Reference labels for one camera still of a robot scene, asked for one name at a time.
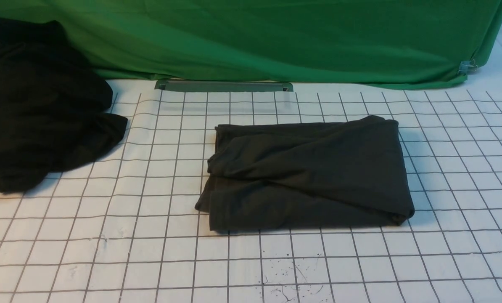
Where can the black crumpled cloth pile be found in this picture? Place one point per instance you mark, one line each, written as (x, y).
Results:
(54, 108)

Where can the white grid table mat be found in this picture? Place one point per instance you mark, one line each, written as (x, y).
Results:
(125, 230)

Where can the gray long-sleeved shirt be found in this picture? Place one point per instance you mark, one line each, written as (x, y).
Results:
(307, 176)

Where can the silver binder clip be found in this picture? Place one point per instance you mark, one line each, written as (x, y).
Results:
(468, 67)

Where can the gray metal bar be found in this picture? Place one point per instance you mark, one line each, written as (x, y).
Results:
(192, 86)

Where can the green backdrop cloth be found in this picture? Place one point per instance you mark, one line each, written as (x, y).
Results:
(393, 44)

